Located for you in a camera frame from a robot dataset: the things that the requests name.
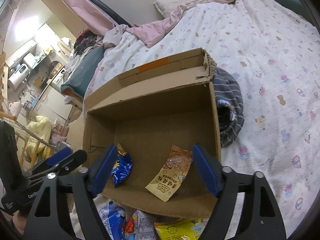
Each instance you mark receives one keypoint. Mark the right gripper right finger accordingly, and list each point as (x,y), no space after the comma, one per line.
(260,217)

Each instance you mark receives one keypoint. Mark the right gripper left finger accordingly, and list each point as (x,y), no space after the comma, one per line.
(49,216)

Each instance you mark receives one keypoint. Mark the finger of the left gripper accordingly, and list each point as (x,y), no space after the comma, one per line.
(62,168)
(59,156)

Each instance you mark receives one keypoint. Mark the blue yellow cartoon snack bag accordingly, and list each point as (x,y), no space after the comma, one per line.
(122,167)

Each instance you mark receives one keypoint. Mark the beige peanut snack packet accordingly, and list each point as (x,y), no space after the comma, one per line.
(172,174)

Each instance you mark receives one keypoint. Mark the blue white snack bag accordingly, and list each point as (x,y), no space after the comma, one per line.
(112,216)

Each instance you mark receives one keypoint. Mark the white red cartoon snack bag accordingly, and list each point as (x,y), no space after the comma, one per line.
(140,226)

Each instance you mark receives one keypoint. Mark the person's left hand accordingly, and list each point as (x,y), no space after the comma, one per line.
(19,221)

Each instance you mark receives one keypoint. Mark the wooden drying rack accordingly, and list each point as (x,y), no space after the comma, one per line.
(32,140)

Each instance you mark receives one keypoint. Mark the teal folded cushion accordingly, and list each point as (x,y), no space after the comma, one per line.
(77,83)

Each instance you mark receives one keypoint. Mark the white water heater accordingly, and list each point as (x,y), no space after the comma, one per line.
(18,76)

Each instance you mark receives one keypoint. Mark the brown cardboard box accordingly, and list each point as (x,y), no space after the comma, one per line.
(148,109)

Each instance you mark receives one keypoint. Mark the pile of clothes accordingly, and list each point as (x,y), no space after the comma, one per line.
(84,44)

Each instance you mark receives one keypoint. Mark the dark striped garment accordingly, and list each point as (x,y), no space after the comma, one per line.
(230,106)

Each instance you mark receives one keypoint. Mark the pink curtain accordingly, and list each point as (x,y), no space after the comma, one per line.
(96,20)

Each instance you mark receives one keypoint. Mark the pink blanket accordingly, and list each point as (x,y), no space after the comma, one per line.
(149,33)

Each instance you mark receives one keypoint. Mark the floral white bed quilt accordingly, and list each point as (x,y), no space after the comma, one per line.
(273,54)

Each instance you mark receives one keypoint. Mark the beige pillow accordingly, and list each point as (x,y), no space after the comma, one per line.
(165,7)

